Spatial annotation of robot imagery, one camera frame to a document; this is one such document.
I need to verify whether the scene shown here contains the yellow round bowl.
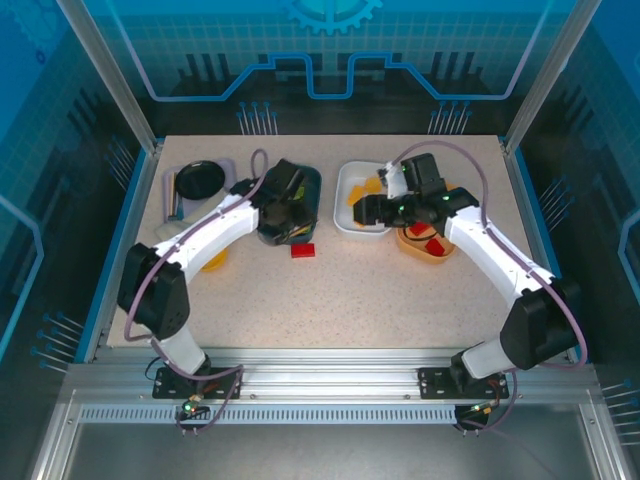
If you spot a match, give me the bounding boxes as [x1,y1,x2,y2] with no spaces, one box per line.
[199,247,230,274]

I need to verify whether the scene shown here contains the black round plate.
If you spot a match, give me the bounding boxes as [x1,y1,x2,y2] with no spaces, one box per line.
[177,160,225,201]

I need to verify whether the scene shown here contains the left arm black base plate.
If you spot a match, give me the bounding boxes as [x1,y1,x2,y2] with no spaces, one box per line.
[152,364,245,401]

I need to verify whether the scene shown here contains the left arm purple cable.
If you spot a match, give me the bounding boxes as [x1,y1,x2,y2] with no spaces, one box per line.
[122,148,271,437]

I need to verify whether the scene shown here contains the left arm cable connector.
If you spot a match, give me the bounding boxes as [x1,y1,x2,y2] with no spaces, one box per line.
[180,394,211,419]

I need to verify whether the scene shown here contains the white plastic container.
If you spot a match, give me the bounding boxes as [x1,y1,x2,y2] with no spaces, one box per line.
[332,159,396,244]

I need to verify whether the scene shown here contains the slotted grey cable duct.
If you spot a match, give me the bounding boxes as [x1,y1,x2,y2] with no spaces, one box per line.
[78,404,461,425]

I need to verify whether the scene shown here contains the orange plastic container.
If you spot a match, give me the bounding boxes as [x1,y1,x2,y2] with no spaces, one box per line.
[394,182,460,269]

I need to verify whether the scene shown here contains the arm cable connector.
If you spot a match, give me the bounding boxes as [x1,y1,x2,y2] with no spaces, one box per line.
[180,394,211,419]
[457,399,501,424]

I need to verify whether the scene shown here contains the beige cloth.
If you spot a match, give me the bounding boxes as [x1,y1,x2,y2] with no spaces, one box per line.
[153,199,226,241]

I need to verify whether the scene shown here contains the right arm cable connector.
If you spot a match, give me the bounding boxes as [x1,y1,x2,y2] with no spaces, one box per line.
[457,399,501,424]

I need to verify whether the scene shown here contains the lavender tray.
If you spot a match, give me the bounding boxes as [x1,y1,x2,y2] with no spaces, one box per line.
[162,157,237,222]

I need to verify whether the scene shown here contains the aluminium mounting rail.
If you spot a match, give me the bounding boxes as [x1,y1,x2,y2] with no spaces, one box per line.
[64,348,601,406]

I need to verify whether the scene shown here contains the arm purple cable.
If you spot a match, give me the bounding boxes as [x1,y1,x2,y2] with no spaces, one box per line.
[122,148,271,437]
[387,141,589,436]

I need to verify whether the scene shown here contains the teal plastic container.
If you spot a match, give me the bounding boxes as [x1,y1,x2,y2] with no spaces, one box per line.
[257,164,324,246]

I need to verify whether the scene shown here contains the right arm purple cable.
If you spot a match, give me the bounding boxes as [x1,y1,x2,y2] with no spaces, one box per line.
[387,141,589,436]

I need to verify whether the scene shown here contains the wooden utensil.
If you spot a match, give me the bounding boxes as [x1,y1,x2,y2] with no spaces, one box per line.
[167,170,181,221]

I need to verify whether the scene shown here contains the aluminium frame post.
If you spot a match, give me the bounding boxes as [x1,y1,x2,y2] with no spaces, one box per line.
[501,0,604,156]
[54,0,165,154]

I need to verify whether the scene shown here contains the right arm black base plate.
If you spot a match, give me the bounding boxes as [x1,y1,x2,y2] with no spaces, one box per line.
[417,366,510,401]

